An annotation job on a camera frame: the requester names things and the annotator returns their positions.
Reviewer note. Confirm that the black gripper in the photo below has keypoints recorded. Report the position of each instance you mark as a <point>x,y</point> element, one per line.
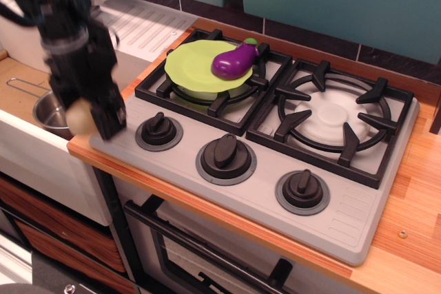
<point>81,58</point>

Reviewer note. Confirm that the beige toy potato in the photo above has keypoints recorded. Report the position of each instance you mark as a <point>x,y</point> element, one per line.
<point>79,118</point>

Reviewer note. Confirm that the purple toy eggplant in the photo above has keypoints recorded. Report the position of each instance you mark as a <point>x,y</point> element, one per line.
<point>234,64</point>

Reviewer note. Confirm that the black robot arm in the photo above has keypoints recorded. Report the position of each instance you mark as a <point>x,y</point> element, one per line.
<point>36,12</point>

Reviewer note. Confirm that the small steel pot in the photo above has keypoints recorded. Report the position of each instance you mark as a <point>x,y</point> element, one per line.
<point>47,111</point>

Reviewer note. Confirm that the white toy sink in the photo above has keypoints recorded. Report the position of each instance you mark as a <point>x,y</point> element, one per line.
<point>140,31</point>

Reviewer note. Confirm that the lime green plate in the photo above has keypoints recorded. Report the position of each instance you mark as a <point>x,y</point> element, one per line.
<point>189,66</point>

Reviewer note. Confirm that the left black burner grate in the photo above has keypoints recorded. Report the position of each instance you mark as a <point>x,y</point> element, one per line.
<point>232,115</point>

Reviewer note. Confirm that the black burner grate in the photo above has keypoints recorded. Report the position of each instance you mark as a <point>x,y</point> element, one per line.
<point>365,163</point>
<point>232,115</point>

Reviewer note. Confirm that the left black stove knob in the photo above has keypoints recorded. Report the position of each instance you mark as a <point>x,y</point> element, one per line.
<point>159,133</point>

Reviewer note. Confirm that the black stove knob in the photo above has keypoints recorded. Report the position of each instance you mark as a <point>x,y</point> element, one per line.
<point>159,133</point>
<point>302,193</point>
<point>226,161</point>

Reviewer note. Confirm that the upper wooden drawer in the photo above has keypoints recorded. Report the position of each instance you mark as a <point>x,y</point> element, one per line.
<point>62,224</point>

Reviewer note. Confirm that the wooden drawer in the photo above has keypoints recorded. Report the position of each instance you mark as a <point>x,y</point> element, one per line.
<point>101,276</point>
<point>62,224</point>

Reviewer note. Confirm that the middle black stove knob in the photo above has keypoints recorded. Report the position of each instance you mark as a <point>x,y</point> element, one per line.
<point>226,161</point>

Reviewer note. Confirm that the lower wooden drawer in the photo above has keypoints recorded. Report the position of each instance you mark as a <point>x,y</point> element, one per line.
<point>101,276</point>

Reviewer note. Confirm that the toy oven door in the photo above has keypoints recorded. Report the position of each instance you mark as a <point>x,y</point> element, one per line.
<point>193,255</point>

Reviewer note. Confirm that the grey toy stove top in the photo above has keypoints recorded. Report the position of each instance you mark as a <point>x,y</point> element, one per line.
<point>343,230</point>

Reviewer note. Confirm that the right black stove knob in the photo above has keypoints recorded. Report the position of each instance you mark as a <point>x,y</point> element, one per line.
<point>302,193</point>

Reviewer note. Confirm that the right white burner cap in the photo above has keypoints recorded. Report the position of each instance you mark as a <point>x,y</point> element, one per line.
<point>331,109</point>

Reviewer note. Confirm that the right black burner grate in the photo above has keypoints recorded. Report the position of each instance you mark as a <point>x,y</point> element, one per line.
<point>365,163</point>

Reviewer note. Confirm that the black oven door handle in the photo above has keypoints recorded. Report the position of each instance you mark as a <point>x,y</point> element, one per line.
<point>273,284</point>

